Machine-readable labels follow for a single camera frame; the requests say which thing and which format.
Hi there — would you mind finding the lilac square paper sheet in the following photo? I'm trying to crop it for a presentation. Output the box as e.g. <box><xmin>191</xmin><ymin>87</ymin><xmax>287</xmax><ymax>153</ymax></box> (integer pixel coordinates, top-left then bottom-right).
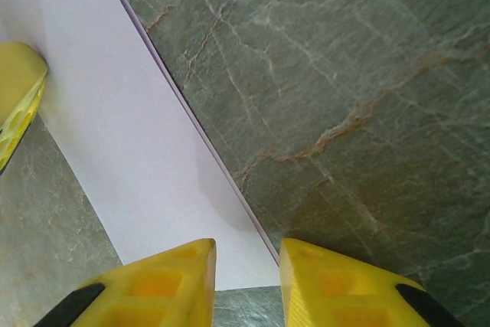
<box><xmin>0</xmin><ymin>0</ymin><xmax>281</xmax><ymax>290</ymax></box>

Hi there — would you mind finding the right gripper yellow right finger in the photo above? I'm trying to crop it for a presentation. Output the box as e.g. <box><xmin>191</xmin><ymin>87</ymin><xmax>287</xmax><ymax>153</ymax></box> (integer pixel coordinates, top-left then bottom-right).
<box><xmin>279</xmin><ymin>237</ymin><xmax>466</xmax><ymax>327</ymax></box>

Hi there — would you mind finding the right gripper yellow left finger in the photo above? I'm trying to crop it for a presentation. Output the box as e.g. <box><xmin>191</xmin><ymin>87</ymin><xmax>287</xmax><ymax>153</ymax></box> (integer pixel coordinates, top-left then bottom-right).
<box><xmin>33</xmin><ymin>237</ymin><xmax>217</xmax><ymax>327</ymax></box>

